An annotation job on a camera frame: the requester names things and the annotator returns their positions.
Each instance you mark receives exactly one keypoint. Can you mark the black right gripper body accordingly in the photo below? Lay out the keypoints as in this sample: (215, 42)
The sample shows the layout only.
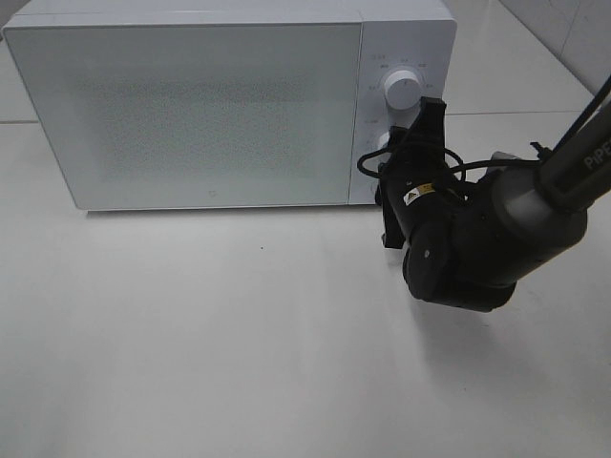
(416, 179)

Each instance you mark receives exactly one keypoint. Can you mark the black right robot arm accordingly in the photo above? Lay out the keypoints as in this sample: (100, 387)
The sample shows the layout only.
(467, 244)

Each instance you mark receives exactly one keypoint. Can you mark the round white door button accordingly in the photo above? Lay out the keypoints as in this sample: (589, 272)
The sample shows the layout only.
(374, 187)

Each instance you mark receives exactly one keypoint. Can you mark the white microwave door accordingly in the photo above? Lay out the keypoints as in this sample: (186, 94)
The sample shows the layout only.
(194, 117)

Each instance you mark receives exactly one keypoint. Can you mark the white microwave oven body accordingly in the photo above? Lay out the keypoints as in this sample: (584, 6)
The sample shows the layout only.
(414, 35)

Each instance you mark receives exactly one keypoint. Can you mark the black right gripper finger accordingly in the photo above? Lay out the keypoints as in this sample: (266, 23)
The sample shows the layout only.
(393, 237)
(429, 124)

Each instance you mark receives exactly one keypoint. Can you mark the upper white power knob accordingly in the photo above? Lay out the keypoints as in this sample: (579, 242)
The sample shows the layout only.
(402, 89)

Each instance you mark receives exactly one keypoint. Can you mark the white timer knob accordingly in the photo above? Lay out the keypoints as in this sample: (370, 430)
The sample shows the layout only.
(383, 142)

